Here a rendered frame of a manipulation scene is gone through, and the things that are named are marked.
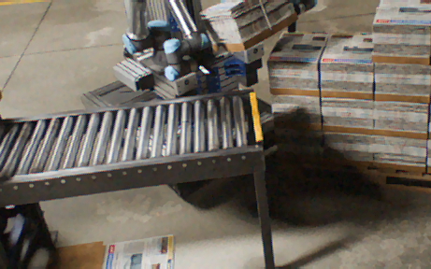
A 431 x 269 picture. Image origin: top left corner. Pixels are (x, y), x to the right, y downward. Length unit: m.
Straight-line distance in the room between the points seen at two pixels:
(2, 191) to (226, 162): 0.96
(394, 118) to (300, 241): 0.84
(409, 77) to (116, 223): 1.84
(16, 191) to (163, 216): 1.06
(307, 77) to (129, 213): 1.33
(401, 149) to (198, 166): 1.29
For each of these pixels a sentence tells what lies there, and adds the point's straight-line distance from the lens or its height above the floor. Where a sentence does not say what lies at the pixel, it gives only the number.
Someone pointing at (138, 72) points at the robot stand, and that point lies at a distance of 3.59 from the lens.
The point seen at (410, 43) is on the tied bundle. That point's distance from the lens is 3.16.
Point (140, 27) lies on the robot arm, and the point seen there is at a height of 1.10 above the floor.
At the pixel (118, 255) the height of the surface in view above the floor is 0.01.
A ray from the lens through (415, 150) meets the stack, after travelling 3.49.
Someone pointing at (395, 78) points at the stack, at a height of 0.74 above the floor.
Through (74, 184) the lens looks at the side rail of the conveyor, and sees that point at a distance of 2.79.
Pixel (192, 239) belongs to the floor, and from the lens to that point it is 3.47.
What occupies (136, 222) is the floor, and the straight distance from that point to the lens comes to 3.66.
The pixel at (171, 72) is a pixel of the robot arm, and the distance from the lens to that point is 2.95.
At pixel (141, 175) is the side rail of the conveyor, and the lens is 2.73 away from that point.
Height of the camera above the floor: 2.36
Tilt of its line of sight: 31 degrees down
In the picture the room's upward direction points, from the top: 6 degrees counter-clockwise
